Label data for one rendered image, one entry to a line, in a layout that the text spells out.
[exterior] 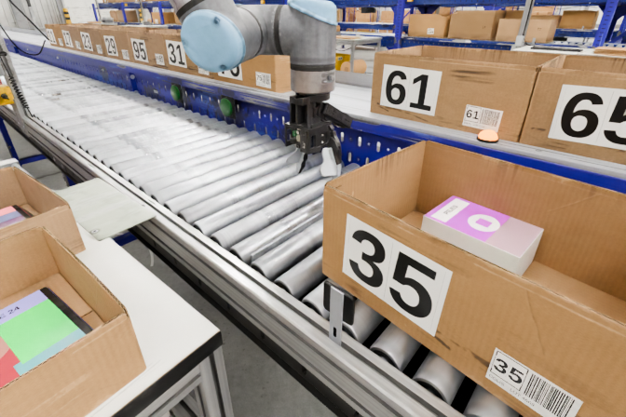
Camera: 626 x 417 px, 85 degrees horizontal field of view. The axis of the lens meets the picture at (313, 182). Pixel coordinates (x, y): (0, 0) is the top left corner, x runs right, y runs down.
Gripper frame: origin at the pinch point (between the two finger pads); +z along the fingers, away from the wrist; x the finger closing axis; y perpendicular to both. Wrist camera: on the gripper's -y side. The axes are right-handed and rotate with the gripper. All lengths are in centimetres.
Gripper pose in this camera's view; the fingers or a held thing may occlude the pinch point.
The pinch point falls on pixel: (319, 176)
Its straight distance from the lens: 80.7
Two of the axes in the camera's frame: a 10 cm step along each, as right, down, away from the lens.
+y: -6.6, 3.3, -6.7
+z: 0.0, 8.9, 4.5
